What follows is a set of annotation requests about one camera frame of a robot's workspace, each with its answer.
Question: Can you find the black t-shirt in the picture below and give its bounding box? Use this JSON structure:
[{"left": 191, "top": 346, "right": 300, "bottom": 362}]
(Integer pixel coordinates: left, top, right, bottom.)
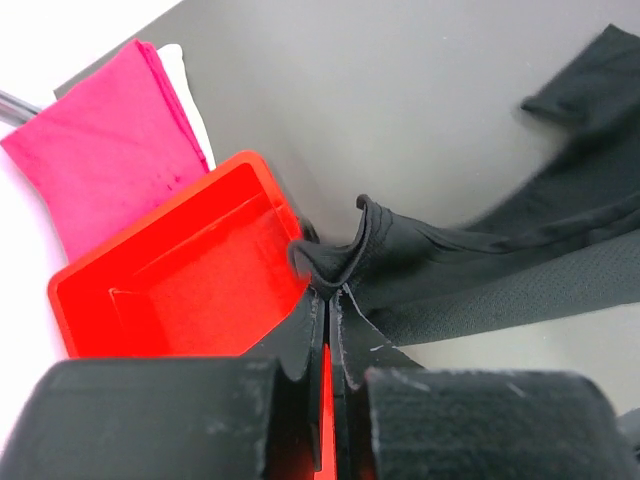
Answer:
[{"left": 289, "top": 26, "right": 639, "bottom": 345}]

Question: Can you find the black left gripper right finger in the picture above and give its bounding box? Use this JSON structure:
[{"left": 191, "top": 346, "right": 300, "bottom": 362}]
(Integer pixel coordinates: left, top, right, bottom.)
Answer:
[{"left": 328, "top": 287, "right": 639, "bottom": 479}]

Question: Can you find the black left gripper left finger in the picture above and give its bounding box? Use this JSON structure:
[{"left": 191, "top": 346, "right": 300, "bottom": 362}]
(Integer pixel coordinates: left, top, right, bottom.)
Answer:
[{"left": 1, "top": 290, "right": 324, "bottom": 479}]

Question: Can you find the folded white t-shirt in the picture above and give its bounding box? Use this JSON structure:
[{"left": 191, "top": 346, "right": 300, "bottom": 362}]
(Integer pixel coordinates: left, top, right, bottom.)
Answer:
[{"left": 157, "top": 44, "right": 216, "bottom": 171}]

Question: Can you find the left corner aluminium post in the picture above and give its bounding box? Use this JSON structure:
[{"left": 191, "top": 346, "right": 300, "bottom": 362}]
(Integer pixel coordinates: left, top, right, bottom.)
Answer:
[{"left": 0, "top": 90, "right": 41, "bottom": 126}]

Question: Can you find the red plastic bin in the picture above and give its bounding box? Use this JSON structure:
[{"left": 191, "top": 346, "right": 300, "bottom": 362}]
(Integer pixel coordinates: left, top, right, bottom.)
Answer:
[{"left": 48, "top": 151, "right": 335, "bottom": 479}]

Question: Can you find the folded pink t-shirt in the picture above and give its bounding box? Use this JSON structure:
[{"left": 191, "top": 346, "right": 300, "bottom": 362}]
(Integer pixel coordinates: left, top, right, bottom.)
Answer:
[{"left": 1, "top": 39, "right": 209, "bottom": 261}]

